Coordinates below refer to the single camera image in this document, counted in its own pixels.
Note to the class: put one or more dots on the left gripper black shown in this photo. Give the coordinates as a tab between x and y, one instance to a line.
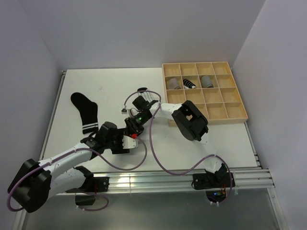
120	132

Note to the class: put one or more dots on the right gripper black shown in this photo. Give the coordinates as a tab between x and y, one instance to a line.
132	127

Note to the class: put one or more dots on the beige orange argyle sock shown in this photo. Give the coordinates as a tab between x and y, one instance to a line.
134	129

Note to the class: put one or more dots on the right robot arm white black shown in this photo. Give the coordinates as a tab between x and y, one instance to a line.
192	124

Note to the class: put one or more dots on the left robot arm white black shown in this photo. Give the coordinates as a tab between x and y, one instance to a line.
37	181

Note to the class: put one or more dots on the white black striped sock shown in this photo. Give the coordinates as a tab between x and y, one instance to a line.
144	92

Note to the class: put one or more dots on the black sock white stripes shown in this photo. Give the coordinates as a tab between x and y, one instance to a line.
88	111

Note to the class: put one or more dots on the rolled light grey sock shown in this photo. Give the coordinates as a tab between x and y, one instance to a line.
173	84

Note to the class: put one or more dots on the rolled black white sock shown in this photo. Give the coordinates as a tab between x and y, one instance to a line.
188	83

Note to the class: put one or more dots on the rolled dark grey sock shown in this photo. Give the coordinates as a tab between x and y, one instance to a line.
206	82

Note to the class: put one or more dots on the wooden compartment tray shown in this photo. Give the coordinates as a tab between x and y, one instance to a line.
221	104

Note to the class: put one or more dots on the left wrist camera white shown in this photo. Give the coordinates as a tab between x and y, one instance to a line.
129	142

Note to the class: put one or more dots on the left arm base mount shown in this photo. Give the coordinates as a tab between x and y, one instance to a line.
92	190

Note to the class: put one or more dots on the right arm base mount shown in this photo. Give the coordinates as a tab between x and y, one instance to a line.
215	186

